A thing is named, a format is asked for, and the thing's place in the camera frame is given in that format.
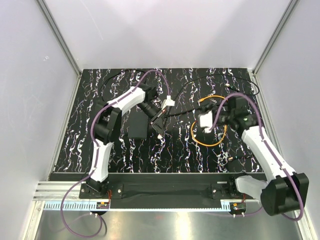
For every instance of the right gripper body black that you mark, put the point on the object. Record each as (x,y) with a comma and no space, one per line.
(224,117)

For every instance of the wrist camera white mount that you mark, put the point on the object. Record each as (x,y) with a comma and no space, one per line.
(168,102)
(205,121)

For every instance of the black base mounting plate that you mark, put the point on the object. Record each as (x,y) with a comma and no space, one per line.
(206,185)

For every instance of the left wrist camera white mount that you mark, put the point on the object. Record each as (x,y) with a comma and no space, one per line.
(168,102)

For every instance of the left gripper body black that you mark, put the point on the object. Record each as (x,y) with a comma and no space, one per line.
(149,108)

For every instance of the aluminium frame rail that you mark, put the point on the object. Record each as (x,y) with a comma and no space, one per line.
(55,191)

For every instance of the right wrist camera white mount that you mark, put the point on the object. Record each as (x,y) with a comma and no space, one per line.
(205,121)

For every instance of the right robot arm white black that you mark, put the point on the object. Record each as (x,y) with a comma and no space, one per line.
(284,190)

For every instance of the black network switch box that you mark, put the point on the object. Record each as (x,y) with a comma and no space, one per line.
(138,125)

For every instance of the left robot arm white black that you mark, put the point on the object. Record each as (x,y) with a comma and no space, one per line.
(107,129)

